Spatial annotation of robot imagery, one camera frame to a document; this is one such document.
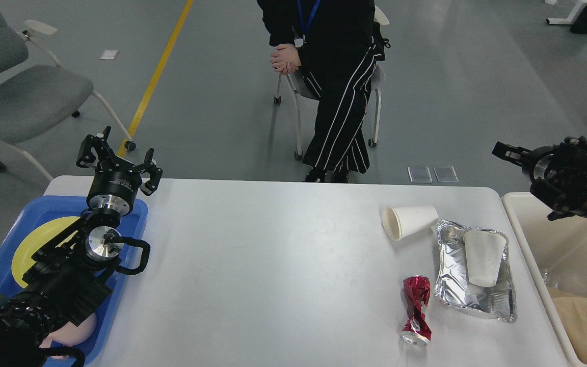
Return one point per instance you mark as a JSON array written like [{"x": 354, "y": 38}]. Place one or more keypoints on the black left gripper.
[{"x": 112, "y": 189}]

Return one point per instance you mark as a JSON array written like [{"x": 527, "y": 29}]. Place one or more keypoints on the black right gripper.
[{"x": 538, "y": 159}]

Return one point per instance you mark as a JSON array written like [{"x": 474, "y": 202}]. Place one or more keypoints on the white paper cup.
[
  {"x": 484, "y": 251},
  {"x": 401, "y": 221}
]

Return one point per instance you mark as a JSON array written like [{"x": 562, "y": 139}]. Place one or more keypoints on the yellow plastic plate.
[{"x": 22, "y": 260}]

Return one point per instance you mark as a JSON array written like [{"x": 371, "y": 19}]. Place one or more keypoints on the foil wrapper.
[{"x": 453, "y": 287}]

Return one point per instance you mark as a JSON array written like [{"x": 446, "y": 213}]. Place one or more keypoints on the brown paper bag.
[{"x": 572, "y": 310}]

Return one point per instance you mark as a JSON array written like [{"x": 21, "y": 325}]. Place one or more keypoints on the pink plastic mug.
[{"x": 70, "y": 334}]

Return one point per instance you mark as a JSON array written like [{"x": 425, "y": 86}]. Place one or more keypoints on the crushed red can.
[{"x": 416, "y": 292}]

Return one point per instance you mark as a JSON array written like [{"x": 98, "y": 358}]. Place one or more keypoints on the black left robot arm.
[{"x": 67, "y": 281}]

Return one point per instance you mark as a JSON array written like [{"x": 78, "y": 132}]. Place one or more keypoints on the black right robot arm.
[{"x": 558, "y": 174}]

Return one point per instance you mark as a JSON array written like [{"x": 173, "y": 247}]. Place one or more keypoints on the beige plastic bin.
[{"x": 556, "y": 255}]

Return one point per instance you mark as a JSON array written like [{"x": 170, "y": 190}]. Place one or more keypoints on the grey office chair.
[{"x": 40, "y": 97}]

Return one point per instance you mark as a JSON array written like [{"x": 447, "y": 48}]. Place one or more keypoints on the white desk base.
[{"x": 581, "y": 15}]

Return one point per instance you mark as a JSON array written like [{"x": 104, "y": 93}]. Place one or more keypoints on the white chair under person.
[{"x": 298, "y": 89}]

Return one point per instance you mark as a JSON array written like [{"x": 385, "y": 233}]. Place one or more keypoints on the person in black tracksuit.
[{"x": 331, "y": 44}]

